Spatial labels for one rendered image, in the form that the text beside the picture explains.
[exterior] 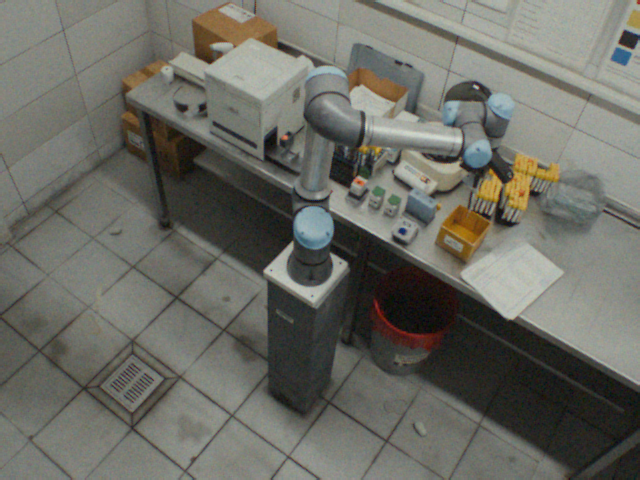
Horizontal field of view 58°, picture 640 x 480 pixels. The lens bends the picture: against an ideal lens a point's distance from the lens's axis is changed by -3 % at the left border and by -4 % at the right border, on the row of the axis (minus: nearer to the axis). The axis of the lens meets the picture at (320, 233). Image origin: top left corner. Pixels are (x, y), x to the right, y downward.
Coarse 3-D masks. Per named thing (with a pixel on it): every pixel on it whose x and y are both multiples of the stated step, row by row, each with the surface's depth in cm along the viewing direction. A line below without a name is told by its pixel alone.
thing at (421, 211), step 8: (416, 192) 207; (408, 200) 209; (416, 200) 206; (424, 200) 205; (432, 200) 205; (408, 208) 212; (416, 208) 209; (424, 208) 206; (432, 208) 204; (408, 216) 212; (416, 216) 211; (424, 216) 208; (432, 216) 209; (424, 224) 210
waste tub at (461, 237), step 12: (456, 216) 210; (468, 216) 206; (480, 216) 202; (444, 228) 198; (456, 228) 210; (468, 228) 209; (480, 228) 205; (444, 240) 202; (456, 240) 198; (468, 240) 207; (480, 240) 201; (456, 252) 201; (468, 252) 197
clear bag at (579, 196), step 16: (560, 176) 215; (576, 176) 211; (592, 176) 208; (544, 192) 221; (560, 192) 211; (576, 192) 209; (592, 192) 209; (544, 208) 218; (560, 208) 215; (576, 208) 213; (592, 208) 211
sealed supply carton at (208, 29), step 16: (208, 16) 255; (224, 16) 255; (240, 16) 257; (256, 16) 258; (208, 32) 250; (224, 32) 248; (240, 32) 249; (256, 32) 249; (272, 32) 253; (208, 48) 257
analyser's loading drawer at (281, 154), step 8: (264, 144) 226; (272, 144) 227; (264, 152) 224; (272, 152) 224; (280, 152) 223; (288, 152) 224; (280, 160) 221; (288, 160) 222; (296, 160) 222; (296, 168) 219
